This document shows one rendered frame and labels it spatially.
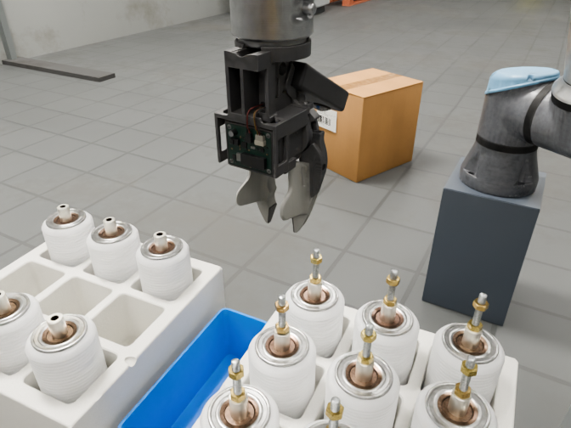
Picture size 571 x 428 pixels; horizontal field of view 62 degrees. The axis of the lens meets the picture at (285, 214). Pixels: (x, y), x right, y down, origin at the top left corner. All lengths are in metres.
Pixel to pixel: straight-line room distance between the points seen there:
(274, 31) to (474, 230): 0.72
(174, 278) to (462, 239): 0.59
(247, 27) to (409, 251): 0.99
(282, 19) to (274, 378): 0.45
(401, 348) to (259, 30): 0.48
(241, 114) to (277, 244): 0.90
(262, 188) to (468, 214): 0.58
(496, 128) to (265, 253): 0.65
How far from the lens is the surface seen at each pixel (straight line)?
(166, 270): 0.87
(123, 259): 0.95
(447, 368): 0.72
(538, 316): 1.24
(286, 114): 0.46
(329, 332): 0.76
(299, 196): 0.51
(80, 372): 0.77
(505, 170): 1.01
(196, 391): 0.96
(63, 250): 1.03
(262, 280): 1.19
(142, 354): 0.81
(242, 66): 0.43
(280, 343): 0.67
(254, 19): 0.43
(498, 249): 1.06
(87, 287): 1.00
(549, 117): 0.93
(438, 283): 1.14
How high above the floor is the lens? 0.75
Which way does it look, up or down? 31 degrees down
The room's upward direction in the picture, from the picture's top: straight up
